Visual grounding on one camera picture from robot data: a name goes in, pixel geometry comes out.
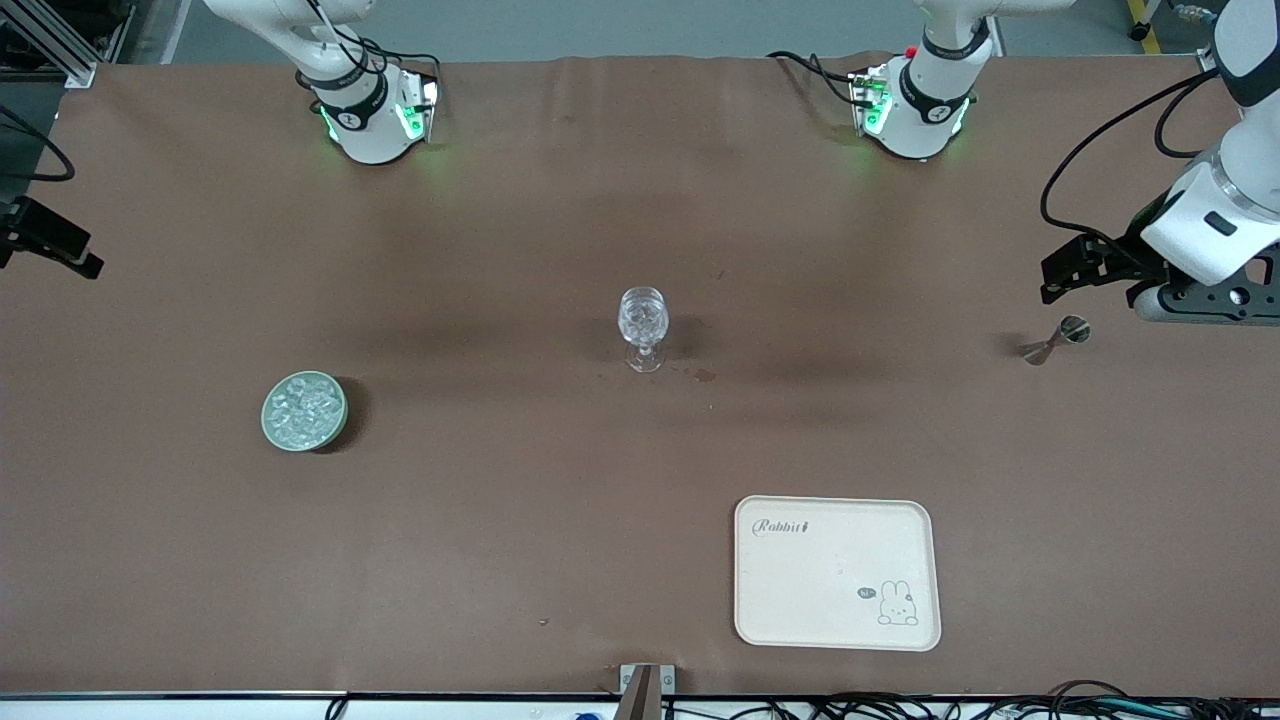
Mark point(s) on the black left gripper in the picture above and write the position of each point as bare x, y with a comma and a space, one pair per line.
1117, 256

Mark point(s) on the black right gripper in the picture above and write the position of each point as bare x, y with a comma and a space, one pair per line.
32, 232

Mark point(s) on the steel double jigger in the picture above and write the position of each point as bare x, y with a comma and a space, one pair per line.
1073, 328

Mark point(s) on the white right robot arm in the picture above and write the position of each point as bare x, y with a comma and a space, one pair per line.
370, 140

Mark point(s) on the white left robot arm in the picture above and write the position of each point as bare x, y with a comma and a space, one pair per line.
925, 130

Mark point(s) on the pile of clear ice cubes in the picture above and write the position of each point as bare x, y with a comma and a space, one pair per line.
305, 405

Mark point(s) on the clear crystal wine glass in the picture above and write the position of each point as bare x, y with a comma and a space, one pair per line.
643, 320

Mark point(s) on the green round bowl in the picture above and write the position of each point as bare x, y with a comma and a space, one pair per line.
272, 428

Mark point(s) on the cream rabbit print tray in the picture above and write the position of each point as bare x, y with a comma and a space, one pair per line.
830, 570

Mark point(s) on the brown table cover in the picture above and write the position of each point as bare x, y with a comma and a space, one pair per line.
500, 250

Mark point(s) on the aluminium frame profile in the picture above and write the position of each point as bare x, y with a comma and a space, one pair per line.
60, 50

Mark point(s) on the grey metal bracket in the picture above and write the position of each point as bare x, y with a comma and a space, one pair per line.
645, 690

